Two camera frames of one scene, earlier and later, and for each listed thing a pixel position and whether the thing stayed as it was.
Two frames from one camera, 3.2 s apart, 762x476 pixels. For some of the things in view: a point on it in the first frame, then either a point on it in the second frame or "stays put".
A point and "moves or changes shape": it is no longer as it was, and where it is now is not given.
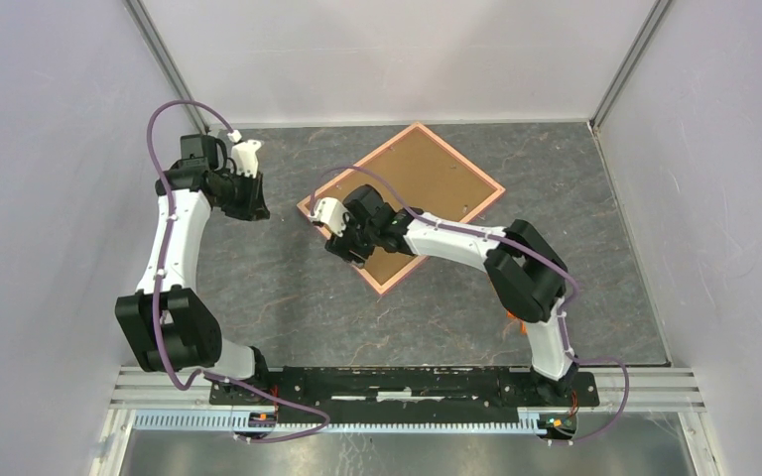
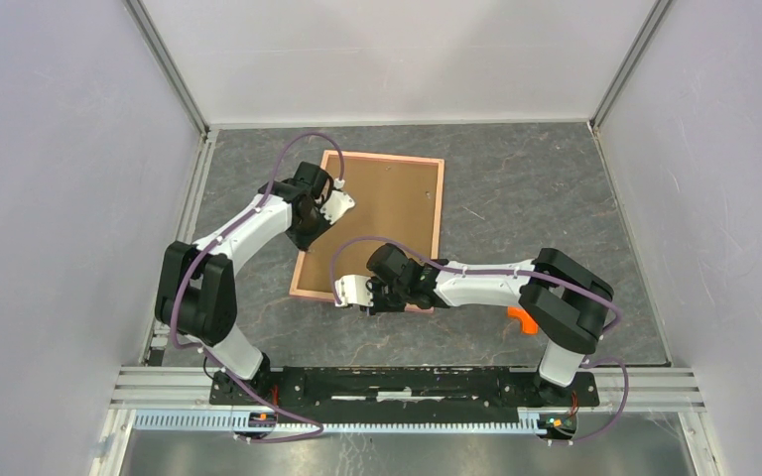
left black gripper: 255,207 → 304,243
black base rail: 298,390 stays put
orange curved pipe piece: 523,327 stays put
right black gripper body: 360,237 → 387,298
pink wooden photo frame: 429,177 moves or changes shape
